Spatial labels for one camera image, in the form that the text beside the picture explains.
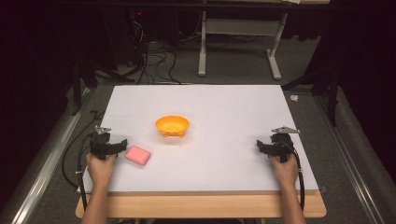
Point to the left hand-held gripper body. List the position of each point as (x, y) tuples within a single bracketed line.
[(99, 146)]

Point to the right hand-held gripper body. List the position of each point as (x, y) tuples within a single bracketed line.
[(282, 143)]

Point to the person's left hand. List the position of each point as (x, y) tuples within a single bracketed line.
[(100, 169)]

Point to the person's right hand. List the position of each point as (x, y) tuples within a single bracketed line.
[(285, 172)]

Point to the pink sponge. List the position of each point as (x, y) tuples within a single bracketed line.
[(138, 155)]

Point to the crumpled white paper scrap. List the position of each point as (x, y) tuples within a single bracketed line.
[(294, 98)]

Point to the white table cover board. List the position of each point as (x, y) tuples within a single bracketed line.
[(218, 161)]

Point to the orange plastic bowl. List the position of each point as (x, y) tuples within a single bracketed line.
[(172, 125)]

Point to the black metal stand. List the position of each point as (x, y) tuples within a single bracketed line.
[(333, 93), (76, 90)]

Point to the wooden table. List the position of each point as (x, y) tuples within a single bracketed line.
[(199, 205)]

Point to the dark computer tower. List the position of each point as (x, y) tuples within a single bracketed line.
[(124, 34)]

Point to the aluminium floor rail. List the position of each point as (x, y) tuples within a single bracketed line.
[(46, 168), (351, 161)]

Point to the white metal desk frame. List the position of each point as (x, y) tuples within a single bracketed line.
[(239, 28)]

